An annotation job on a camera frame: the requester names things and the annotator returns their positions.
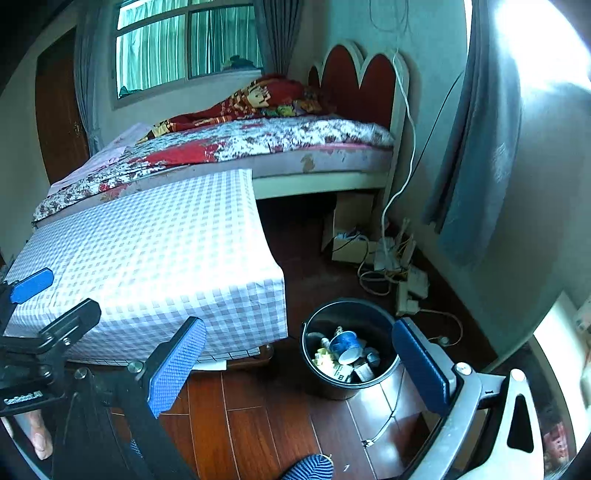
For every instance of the red cartoon blanket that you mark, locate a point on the red cartoon blanket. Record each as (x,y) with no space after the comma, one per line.
(249,99)

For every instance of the blue-grey curtain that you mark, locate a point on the blue-grey curtain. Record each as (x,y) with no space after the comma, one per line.
(475,152)

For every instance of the checkered tablecloth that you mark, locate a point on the checkered tablecloth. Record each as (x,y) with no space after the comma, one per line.
(152,258)

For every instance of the window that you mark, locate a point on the window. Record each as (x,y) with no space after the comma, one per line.
(184,41)

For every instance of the black plastic bucket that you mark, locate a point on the black plastic bucket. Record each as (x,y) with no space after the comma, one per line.
(314,374)

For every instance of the striped blue slipper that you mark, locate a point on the striped blue slipper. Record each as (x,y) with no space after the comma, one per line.
(309,468)

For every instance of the brown wooden door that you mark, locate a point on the brown wooden door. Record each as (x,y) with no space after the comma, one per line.
(60,115)

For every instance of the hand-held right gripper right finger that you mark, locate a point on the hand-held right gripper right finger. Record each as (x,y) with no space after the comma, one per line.
(420,364)

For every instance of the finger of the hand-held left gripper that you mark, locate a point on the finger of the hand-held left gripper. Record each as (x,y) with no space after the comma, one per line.
(74,321)
(32,285)

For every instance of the white power strips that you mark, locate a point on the white power strips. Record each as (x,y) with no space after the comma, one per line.
(411,286)

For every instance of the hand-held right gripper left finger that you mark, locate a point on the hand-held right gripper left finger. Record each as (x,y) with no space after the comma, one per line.
(178,364)

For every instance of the bed with floral sheet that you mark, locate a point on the bed with floral sheet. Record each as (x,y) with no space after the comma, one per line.
(258,141)

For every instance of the red heart-shaped headboard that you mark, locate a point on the red heart-shaped headboard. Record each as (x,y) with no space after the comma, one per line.
(355,87)

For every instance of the pink cloth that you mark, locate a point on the pink cloth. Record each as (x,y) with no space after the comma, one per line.
(108,154)

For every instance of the grey curtain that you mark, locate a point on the grey curtain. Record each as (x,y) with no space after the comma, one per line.
(277,37)
(90,83)

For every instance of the person's left hand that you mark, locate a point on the person's left hand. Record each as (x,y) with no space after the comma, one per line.
(39,434)

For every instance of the white drink carton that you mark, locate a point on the white drink carton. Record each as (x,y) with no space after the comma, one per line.
(339,371)

